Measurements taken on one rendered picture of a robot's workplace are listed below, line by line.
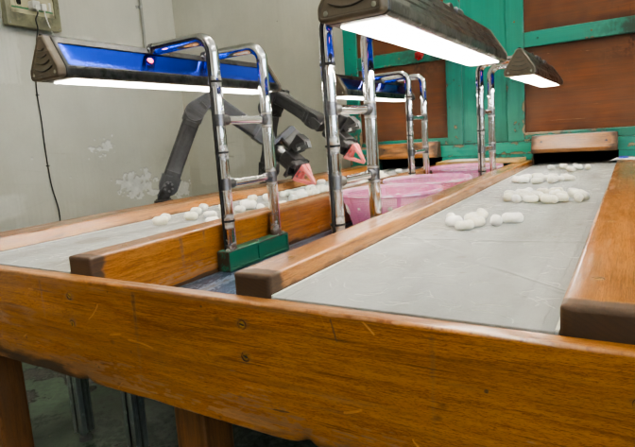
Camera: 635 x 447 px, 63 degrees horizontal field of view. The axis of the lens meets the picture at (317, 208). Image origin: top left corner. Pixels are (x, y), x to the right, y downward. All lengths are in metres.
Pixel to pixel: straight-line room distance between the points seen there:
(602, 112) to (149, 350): 1.92
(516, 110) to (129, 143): 2.55
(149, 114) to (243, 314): 3.42
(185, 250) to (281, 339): 0.41
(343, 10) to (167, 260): 0.53
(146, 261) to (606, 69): 1.85
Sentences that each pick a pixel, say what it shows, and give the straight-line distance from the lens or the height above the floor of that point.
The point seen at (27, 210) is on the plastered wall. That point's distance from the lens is 3.39.
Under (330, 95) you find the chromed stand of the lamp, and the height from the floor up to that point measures 0.98.
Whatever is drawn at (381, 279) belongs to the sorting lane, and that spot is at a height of 0.74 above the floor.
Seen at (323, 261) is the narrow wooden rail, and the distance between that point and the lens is 0.70.
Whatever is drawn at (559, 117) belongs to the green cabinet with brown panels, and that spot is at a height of 0.93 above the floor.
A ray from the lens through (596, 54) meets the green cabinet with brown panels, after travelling 2.30.
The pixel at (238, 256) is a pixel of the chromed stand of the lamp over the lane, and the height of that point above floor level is 0.70.
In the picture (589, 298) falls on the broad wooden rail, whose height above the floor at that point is 0.76.
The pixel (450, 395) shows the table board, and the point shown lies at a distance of 0.52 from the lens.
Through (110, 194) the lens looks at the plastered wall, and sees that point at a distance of 3.70.
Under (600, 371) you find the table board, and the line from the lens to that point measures 0.48.
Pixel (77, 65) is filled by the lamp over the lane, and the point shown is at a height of 1.06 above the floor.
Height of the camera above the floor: 0.92
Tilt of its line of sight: 8 degrees down
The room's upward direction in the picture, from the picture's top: 4 degrees counter-clockwise
